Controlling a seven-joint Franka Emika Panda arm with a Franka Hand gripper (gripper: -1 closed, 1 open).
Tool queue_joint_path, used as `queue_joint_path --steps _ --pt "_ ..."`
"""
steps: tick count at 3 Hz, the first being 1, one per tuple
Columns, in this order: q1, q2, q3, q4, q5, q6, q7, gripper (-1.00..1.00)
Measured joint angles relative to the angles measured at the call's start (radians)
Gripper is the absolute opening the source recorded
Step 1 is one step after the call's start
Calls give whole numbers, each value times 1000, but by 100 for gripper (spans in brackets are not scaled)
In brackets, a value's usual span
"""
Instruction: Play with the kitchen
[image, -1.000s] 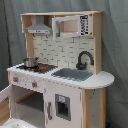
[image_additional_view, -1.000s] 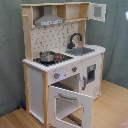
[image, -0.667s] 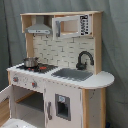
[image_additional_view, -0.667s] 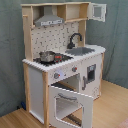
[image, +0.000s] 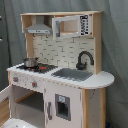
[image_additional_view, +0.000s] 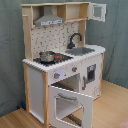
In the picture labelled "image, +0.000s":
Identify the small metal pot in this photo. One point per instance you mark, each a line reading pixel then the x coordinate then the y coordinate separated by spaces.
pixel 30 61

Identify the white microwave door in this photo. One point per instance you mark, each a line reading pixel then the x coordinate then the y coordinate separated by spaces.
pixel 71 26

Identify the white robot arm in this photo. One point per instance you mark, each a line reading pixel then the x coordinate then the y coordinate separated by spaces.
pixel 16 123

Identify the wooden toy kitchen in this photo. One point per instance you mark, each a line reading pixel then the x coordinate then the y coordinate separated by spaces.
pixel 27 103

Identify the grey toy sink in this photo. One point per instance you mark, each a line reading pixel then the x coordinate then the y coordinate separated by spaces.
pixel 72 74

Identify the black toy faucet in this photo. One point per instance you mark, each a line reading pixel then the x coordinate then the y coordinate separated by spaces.
pixel 80 65

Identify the black toy stovetop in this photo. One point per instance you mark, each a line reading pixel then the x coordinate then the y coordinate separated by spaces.
pixel 40 68

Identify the right red oven knob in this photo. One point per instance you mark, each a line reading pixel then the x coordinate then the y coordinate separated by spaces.
pixel 34 84

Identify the red oven knob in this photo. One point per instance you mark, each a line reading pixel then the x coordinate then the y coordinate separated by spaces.
pixel 34 84
pixel 15 79

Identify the white cabinet door with dispenser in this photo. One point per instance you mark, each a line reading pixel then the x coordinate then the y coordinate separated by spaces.
pixel 63 106

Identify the grey range hood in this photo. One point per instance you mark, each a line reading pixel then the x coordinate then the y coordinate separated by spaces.
pixel 39 27

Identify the left red oven knob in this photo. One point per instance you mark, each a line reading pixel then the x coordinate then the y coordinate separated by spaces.
pixel 15 79

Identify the white oven door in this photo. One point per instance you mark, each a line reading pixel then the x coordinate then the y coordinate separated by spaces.
pixel 6 93

